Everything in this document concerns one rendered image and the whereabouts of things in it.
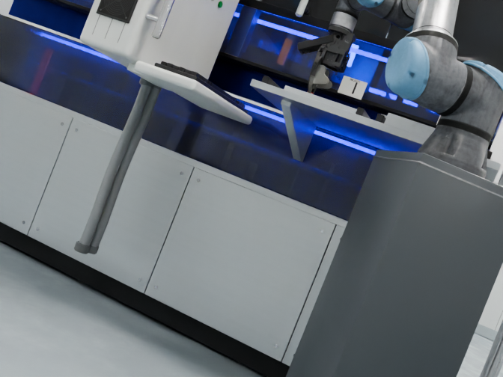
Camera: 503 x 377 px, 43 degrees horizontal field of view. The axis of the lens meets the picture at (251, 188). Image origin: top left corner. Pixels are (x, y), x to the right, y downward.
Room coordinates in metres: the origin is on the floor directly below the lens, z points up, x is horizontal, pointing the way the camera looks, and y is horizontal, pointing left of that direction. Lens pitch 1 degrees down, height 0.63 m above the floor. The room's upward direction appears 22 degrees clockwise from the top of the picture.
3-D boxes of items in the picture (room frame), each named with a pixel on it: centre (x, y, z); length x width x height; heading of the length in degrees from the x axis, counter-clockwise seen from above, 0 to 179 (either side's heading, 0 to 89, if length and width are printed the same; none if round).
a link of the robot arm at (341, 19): (1.93, -0.07, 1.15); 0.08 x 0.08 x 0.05
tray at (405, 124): (1.80, -0.44, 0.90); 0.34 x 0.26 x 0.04; 160
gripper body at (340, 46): (1.93, -0.08, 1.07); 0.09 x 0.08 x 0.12; 71
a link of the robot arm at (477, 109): (1.37, -0.37, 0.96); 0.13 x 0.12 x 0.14; 107
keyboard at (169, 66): (1.91, 0.24, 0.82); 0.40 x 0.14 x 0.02; 159
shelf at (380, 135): (1.90, -0.30, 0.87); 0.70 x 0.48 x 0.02; 71
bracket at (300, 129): (1.97, -0.06, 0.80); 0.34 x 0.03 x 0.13; 161
